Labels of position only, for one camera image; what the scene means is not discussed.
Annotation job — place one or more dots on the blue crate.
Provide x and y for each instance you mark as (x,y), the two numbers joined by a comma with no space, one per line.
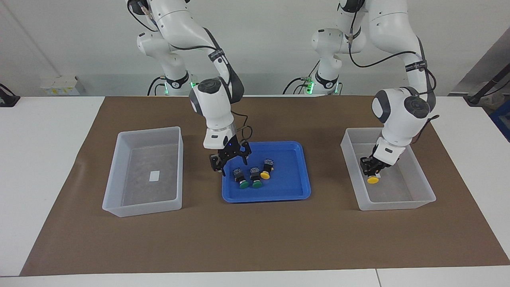
(503,119)

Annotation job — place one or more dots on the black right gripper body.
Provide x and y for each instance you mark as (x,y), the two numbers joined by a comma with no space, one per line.
(229,153)

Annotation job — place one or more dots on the brown table mat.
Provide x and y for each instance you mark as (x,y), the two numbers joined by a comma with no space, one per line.
(255,239)

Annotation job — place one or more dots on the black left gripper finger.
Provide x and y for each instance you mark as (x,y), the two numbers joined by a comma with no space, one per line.
(364,170)
(381,170)

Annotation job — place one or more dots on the black pole stand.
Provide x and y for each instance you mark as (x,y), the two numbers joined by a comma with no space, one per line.
(484,89)

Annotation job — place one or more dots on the blue plastic tray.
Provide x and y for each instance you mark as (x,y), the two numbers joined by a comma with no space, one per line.
(287,187)

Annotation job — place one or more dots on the white power strip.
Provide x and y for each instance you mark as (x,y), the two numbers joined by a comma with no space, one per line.
(59,85)

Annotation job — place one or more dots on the small white label sticker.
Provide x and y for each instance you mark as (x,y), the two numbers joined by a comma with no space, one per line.
(154,175)

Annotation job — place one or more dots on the yellow push button switch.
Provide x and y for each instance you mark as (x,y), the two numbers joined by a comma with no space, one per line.
(265,175)
(373,180)

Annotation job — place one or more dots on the green push button switch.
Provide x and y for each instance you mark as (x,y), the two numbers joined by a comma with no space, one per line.
(243,184)
(257,184)

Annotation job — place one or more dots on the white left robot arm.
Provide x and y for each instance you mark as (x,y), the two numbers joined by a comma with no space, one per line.
(398,36)

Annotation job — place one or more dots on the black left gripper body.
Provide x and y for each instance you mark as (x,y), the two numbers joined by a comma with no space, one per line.
(376,163)

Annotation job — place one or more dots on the translucent white plastic box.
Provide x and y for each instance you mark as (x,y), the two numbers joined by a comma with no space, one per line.
(398,203)
(131,207)

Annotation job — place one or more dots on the black flat stand foot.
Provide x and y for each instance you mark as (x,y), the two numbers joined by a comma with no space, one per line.
(6,99)

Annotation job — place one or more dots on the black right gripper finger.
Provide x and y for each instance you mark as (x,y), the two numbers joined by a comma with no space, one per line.
(244,158)
(222,169)

